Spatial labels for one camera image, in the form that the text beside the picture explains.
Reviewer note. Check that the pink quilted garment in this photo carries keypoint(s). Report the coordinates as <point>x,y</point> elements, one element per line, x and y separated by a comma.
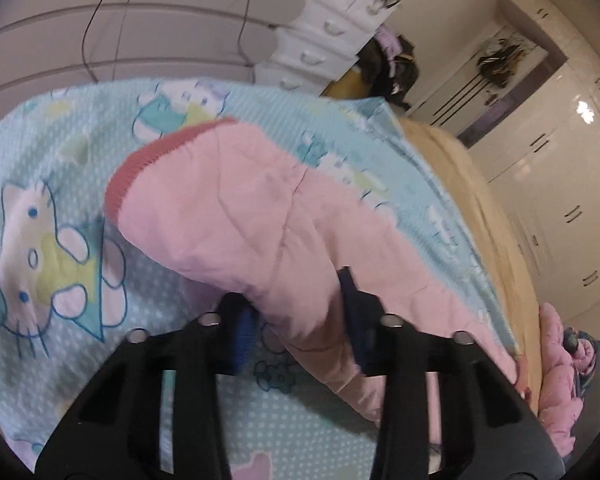
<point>220,200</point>

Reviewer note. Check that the cartoon cat printed blue blanket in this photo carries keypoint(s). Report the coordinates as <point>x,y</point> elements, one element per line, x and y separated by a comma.
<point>55,170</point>

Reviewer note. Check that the hanging bags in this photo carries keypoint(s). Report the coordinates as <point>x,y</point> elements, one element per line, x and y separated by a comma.
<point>500,60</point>

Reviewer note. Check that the pink quilted jacket pile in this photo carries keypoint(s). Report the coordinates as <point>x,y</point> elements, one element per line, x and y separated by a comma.
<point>560,375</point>

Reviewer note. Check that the white wardrobe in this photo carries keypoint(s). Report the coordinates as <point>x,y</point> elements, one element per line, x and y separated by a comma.
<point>555,135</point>

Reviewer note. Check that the bed with yellow sheet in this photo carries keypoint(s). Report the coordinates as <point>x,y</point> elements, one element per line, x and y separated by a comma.
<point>480,200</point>

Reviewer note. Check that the dark floral pillow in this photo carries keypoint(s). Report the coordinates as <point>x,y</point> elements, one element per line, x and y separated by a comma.
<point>592,360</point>

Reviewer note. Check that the purple garment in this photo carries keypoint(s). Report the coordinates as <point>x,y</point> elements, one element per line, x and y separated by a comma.
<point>387,40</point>

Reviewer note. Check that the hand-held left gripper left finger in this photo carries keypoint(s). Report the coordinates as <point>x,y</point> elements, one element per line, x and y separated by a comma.
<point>242,332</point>

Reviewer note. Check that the grey sofa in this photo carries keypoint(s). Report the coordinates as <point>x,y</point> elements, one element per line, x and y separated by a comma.
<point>155,35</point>

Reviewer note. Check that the pile of dark clothes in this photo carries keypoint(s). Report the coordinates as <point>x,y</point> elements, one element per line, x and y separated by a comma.
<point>385,80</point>

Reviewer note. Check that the white drawer cabinet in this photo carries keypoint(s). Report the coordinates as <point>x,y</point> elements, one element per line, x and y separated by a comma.
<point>325,25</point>

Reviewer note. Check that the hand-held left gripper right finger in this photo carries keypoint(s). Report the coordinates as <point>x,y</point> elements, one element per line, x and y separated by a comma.
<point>352,320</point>

